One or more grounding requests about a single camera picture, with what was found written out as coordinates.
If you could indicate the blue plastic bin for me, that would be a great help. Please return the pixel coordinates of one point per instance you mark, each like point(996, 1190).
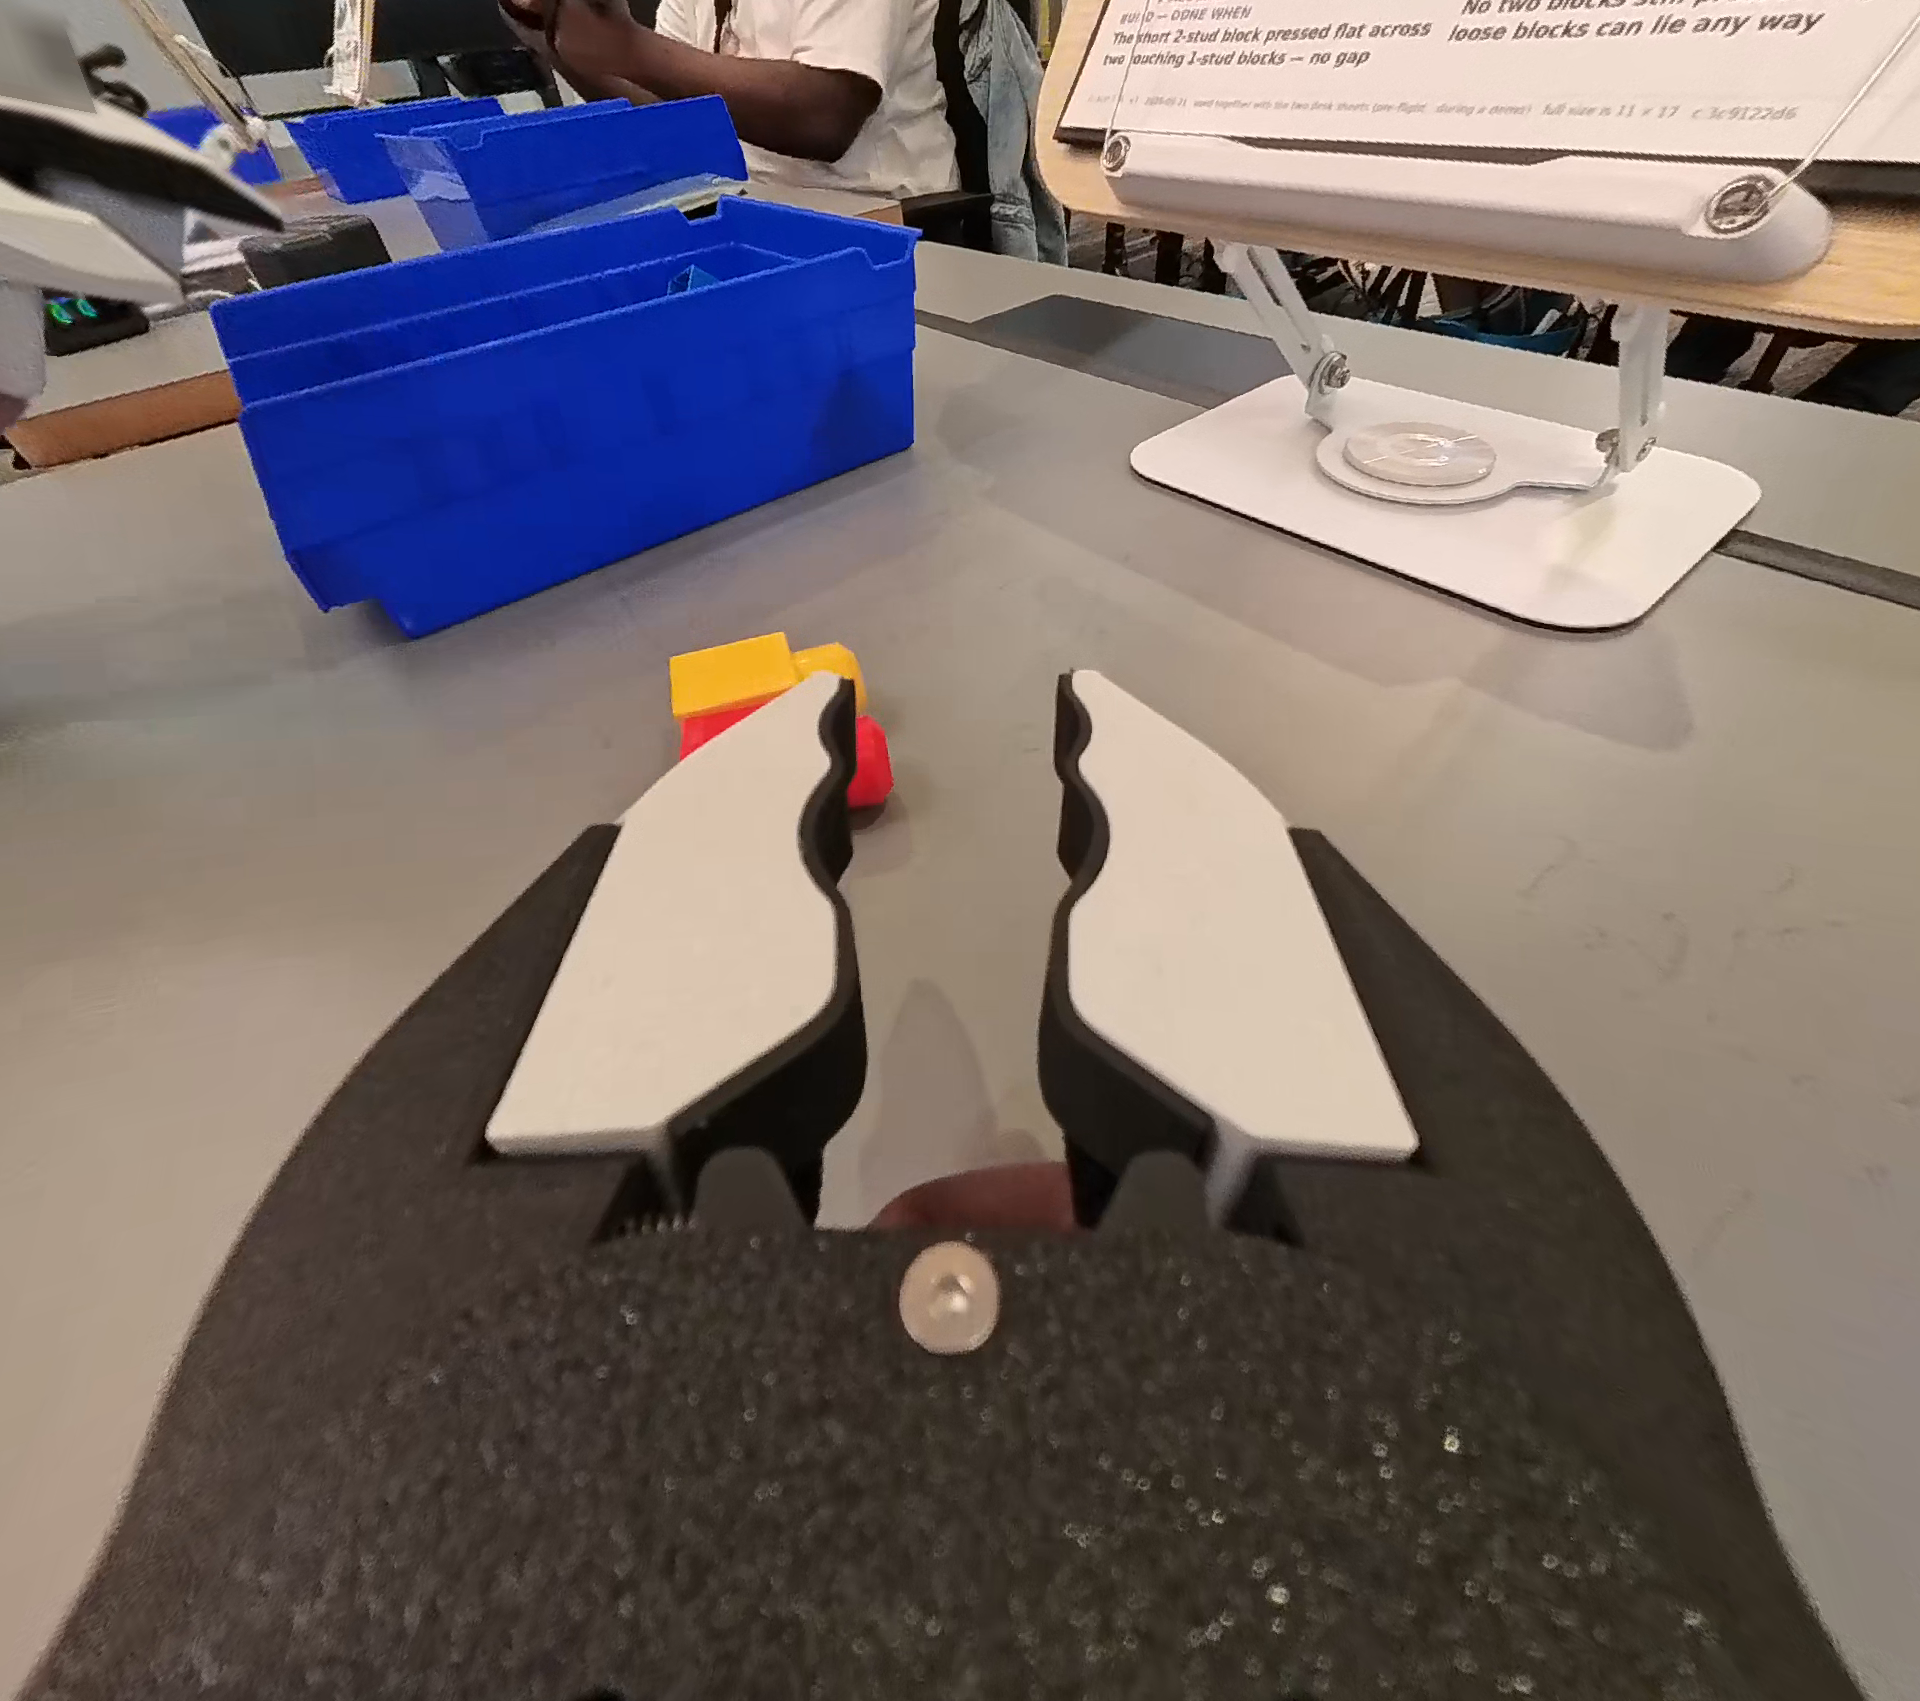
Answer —
point(571, 440)
point(571, 163)
point(360, 150)
point(205, 142)

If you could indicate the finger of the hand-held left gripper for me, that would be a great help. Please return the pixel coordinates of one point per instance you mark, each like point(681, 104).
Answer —
point(166, 187)
point(92, 254)

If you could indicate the black device green lights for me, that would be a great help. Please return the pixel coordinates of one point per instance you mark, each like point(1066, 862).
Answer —
point(92, 324)

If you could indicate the denim jacket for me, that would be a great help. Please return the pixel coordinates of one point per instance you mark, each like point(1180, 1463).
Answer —
point(1004, 80)

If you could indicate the black box device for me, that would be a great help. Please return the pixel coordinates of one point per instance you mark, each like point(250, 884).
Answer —
point(309, 250)

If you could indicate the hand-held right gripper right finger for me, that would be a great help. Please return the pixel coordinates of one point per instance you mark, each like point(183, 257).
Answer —
point(1215, 968)

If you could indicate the yellow one-stud block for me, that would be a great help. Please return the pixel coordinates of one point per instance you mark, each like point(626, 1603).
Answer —
point(737, 673)

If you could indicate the red one-stud block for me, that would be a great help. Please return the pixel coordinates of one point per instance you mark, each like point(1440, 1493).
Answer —
point(871, 765)

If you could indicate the clear plastic bag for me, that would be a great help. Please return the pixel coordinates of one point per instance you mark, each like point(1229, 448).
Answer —
point(675, 202)

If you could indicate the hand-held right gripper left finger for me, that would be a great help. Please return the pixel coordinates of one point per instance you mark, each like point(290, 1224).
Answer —
point(689, 968)

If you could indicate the person's right hand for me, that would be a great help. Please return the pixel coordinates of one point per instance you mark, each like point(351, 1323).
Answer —
point(975, 1202)

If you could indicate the white wooden document stand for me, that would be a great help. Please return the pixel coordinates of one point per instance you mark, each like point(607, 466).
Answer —
point(1502, 532)

